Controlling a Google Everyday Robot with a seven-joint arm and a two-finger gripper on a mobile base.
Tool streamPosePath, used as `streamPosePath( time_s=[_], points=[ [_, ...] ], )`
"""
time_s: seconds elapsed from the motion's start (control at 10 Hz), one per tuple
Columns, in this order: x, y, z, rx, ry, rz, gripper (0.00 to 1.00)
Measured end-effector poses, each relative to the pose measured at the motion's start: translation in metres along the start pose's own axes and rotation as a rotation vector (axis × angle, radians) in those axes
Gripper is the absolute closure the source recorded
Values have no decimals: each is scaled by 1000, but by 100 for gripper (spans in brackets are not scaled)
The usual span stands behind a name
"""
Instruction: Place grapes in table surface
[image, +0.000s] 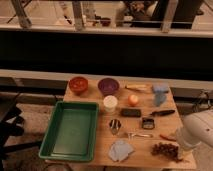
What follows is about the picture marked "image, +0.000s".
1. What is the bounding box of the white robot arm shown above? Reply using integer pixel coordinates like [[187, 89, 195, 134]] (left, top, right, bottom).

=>
[[175, 109, 213, 159]]

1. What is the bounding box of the purple bowl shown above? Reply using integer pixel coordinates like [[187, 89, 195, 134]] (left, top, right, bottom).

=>
[[98, 78, 120, 96]]

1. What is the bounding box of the white plastic cup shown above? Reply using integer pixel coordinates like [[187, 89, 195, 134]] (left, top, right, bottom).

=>
[[103, 95, 118, 113]]

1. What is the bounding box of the red bowl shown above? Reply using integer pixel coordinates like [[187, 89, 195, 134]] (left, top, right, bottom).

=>
[[69, 77, 88, 94]]

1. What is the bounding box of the orange fruit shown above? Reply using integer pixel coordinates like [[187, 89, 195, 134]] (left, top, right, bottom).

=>
[[128, 95, 139, 107]]

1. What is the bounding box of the black rectangular sponge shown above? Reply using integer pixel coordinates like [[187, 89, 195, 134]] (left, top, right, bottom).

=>
[[121, 108, 141, 117]]

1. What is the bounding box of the metal measuring cup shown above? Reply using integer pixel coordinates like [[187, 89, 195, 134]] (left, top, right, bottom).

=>
[[109, 119, 121, 135]]

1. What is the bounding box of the green plastic tray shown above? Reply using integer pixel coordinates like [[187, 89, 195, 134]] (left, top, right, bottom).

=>
[[39, 101, 99, 162]]

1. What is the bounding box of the light blue crumpled cloth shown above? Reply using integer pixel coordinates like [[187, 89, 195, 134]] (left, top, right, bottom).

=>
[[108, 140, 134, 162]]

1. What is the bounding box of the red chili pepper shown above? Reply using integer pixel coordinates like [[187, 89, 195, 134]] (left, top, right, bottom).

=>
[[159, 134, 176, 142]]

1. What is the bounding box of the dark grape bunch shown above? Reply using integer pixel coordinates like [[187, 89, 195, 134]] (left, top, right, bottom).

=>
[[151, 143, 180, 162]]

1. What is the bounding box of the black office chair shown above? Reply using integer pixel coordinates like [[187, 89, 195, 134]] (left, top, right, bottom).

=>
[[0, 93, 41, 171]]

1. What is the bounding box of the black handled knife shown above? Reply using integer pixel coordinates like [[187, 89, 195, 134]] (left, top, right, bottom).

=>
[[150, 110, 175, 117]]

